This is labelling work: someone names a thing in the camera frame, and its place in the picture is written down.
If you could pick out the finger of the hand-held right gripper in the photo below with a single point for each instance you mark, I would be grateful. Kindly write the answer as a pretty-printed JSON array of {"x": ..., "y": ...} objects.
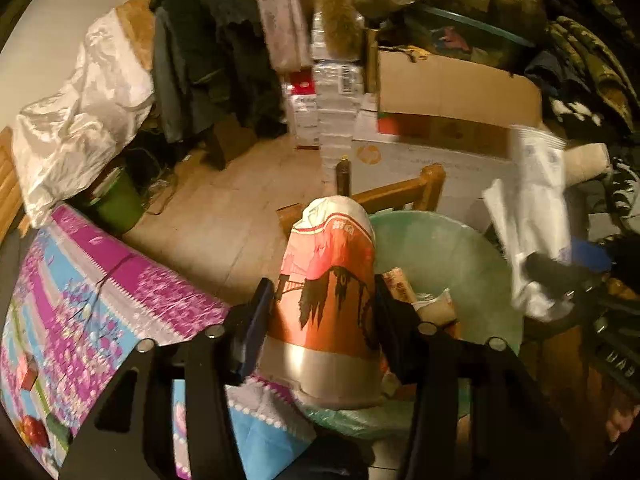
[
  {"x": 590, "y": 255},
  {"x": 552, "y": 267}
]

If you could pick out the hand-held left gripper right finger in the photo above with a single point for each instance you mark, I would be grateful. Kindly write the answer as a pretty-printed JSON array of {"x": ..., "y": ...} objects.
[{"x": 395, "y": 325}]

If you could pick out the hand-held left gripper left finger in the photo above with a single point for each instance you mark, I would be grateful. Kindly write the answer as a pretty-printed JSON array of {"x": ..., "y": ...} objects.
[{"x": 252, "y": 325}]

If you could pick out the white plastic packet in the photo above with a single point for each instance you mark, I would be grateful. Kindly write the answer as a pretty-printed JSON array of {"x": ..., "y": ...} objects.
[{"x": 540, "y": 210}]

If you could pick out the orange white snack bag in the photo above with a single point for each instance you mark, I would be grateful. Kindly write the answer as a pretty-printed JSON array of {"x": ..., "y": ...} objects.
[{"x": 325, "y": 305}]

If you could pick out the green trash bin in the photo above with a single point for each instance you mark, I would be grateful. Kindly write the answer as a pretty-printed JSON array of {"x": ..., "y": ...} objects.
[{"x": 465, "y": 270}]

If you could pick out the person's right hand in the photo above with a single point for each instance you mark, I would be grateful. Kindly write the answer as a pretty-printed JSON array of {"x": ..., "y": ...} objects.
[{"x": 624, "y": 422}]

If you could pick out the plain brown paper cup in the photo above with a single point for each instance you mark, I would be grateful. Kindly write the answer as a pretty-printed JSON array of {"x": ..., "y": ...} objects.
[{"x": 590, "y": 162}]

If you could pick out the striped floral bed sheet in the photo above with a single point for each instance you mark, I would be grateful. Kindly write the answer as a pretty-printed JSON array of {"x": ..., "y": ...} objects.
[{"x": 100, "y": 300}]

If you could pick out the large white cardboard box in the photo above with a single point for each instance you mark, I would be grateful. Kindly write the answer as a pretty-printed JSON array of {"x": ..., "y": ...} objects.
[{"x": 425, "y": 170}]

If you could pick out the brown glass bottle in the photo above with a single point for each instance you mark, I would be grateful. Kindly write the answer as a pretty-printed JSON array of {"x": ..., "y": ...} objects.
[{"x": 344, "y": 175}]

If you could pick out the green bucket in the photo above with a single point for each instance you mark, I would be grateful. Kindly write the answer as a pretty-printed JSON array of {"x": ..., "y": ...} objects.
[{"x": 112, "y": 205}]

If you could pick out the large brown cardboard box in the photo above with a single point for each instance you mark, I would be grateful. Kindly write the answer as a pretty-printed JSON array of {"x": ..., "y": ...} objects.
[{"x": 460, "y": 100}]

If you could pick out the camouflage clothing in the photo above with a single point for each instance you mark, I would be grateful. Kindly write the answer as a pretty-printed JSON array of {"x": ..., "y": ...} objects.
[{"x": 600, "y": 60}]

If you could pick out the red and white carton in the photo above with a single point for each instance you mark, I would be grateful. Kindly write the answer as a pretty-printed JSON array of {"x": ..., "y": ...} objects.
[{"x": 302, "y": 110}]

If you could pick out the white satin cloth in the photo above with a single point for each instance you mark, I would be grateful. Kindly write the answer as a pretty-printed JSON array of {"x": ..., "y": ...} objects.
[{"x": 85, "y": 120}]

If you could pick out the dark jacket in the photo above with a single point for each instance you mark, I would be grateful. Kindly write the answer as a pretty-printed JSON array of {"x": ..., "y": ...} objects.
[{"x": 210, "y": 60}]

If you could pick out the wooden headboard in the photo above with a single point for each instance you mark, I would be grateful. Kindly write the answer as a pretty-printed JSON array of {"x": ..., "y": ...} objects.
[{"x": 10, "y": 185}]

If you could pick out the brown fur trim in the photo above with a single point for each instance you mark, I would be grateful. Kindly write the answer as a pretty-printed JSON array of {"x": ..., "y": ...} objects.
[{"x": 340, "y": 15}]

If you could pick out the patterned curtain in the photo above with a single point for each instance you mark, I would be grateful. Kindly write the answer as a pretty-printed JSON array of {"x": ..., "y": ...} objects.
[{"x": 280, "y": 10}]

